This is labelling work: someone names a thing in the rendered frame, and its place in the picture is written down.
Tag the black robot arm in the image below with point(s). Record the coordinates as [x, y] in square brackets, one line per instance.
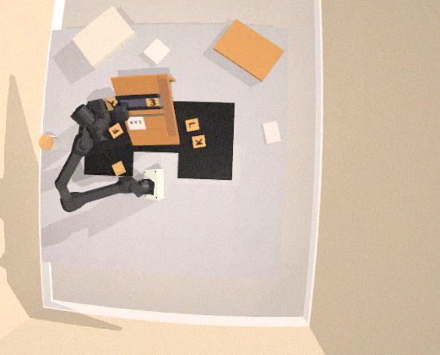
[82, 144]

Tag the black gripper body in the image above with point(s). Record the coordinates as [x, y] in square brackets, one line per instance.
[120, 112]

